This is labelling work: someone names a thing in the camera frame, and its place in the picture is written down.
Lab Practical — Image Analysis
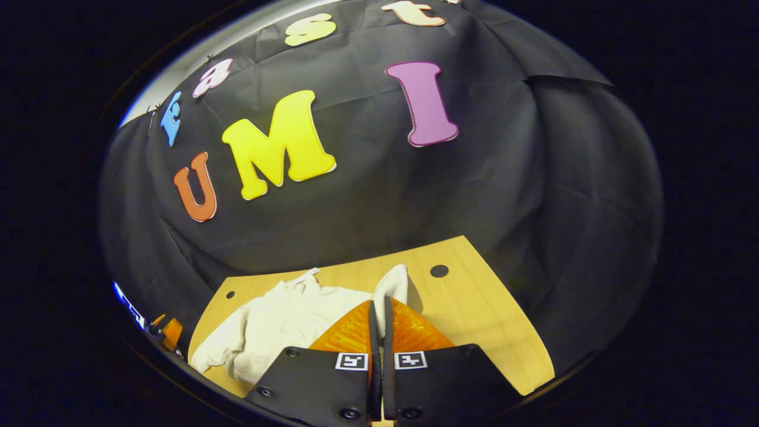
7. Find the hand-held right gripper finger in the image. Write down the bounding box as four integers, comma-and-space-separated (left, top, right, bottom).
244, 299, 383, 425
382, 295, 524, 425

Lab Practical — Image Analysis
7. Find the cream sweatshirt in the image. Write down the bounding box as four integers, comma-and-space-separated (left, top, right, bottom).
190, 264, 410, 383

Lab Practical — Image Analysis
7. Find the black backdrop cloth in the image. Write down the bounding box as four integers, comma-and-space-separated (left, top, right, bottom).
98, 0, 665, 380

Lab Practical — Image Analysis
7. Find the computer monitor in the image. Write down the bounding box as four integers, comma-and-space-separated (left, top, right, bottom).
113, 282, 146, 330

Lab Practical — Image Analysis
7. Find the row of black cloth clips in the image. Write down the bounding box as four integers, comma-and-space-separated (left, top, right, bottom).
145, 53, 215, 116

